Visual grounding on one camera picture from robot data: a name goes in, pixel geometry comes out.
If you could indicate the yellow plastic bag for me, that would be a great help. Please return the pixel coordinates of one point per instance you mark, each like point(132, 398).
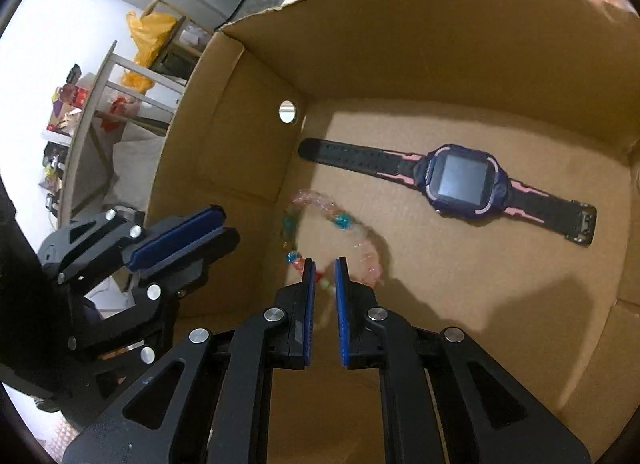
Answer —
point(150, 39)

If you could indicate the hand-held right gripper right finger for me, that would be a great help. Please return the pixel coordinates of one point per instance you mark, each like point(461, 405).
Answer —
point(342, 314)

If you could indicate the purple and pink smartwatch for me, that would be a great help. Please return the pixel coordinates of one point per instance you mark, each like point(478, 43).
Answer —
point(457, 184)

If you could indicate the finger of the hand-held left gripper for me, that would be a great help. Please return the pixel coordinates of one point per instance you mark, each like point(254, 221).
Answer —
point(175, 236)
point(200, 256)

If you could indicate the red plastic bag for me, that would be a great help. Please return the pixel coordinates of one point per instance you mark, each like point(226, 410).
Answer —
point(119, 111)

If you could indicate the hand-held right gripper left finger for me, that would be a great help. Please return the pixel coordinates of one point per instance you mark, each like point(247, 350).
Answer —
point(309, 309)

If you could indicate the brown cardboard box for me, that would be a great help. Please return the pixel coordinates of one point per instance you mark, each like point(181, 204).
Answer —
point(450, 69)

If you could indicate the wooden chair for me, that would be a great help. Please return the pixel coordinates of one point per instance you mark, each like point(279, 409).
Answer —
point(180, 39)

